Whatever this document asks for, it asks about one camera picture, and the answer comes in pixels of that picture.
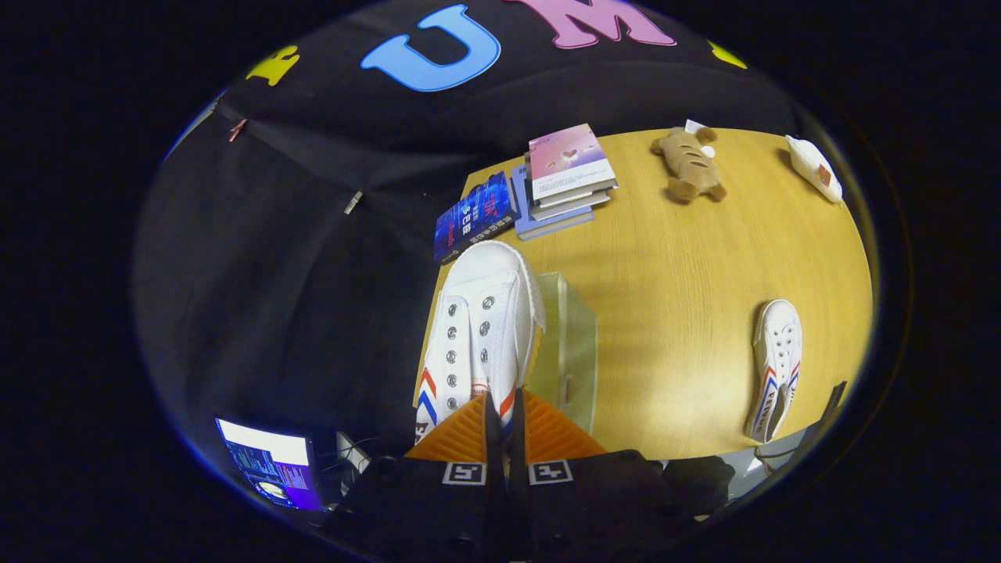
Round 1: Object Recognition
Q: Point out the brown plush toy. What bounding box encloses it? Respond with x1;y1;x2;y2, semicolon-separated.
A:
651;127;727;204

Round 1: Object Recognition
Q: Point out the green fabric storage box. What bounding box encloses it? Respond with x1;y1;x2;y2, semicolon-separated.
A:
526;271;599;435

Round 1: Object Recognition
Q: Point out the pale blue book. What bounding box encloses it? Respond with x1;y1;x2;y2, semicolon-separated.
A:
511;164;595;242

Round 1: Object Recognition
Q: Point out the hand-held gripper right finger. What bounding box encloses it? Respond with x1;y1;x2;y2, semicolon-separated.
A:
510;389;705;563

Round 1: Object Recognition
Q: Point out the pink cover book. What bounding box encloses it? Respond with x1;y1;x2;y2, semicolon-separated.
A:
528;123;619;206

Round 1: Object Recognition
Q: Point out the white pouch with red label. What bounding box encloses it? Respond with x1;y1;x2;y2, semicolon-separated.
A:
785;134;844;204

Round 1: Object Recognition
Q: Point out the white canvas shoe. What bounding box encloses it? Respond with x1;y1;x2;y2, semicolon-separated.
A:
414;240;547;446
744;299;804;444

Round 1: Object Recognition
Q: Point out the dark blue book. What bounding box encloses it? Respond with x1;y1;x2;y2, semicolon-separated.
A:
432;171;519;265

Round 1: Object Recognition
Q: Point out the white paperback book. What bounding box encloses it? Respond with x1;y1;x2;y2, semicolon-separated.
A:
530;188;612;222

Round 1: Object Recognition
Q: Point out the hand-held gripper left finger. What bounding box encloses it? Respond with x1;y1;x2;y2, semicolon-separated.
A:
325;391;509;563

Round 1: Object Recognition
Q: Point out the black backdrop cloth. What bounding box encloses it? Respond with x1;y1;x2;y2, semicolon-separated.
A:
133;0;806;501

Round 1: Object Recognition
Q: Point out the laptop screen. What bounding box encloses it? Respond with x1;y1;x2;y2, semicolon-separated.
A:
215;417;325;513

